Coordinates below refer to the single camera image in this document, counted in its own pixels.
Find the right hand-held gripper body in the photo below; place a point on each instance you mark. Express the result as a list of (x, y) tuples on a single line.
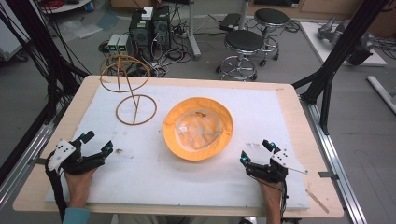
[(271, 172)]

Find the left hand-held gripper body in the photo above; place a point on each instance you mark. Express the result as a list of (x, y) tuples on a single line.
[(67, 161)]

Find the wooden hat stand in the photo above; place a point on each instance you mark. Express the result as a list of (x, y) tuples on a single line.
[(136, 109)]

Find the orange bucket hat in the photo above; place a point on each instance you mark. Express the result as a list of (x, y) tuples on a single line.
[(174, 140)]

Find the person's right hand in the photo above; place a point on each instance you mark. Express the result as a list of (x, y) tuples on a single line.
[(272, 197)]

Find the person's left hand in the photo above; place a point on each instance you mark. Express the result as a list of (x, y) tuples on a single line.
[(77, 188)]

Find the thin wooden stick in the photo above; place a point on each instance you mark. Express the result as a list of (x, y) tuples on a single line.
[(317, 201)]

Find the grey tape strip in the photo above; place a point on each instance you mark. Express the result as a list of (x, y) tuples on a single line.
[(328, 175)]

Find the white foam mat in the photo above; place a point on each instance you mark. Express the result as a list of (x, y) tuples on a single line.
[(186, 183)]

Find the small grey device box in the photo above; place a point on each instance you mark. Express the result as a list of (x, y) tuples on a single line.
[(113, 42), (124, 43)]

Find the large black round stool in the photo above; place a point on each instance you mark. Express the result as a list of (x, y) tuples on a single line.
[(243, 40)]

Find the white floor board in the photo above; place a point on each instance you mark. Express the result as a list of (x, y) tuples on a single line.
[(317, 43)]

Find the black computer tower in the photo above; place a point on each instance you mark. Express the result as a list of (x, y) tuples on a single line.
[(140, 34), (162, 29)]

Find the white pole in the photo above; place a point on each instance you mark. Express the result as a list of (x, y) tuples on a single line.
[(381, 93)]

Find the small black round stool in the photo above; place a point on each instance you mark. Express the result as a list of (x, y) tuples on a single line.
[(271, 16)]

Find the flat black case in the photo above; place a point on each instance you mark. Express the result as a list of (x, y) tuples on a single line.
[(229, 21)]

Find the white round table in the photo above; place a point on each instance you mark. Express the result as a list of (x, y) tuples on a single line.
[(67, 6)]

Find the grey desk leg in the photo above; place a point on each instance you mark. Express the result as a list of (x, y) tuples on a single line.
[(193, 34)]

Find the white box on computer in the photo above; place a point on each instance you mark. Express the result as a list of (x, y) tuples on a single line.
[(147, 13)]

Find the aluminium table rail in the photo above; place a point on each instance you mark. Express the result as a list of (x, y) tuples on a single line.
[(339, 174), (21, 165)]

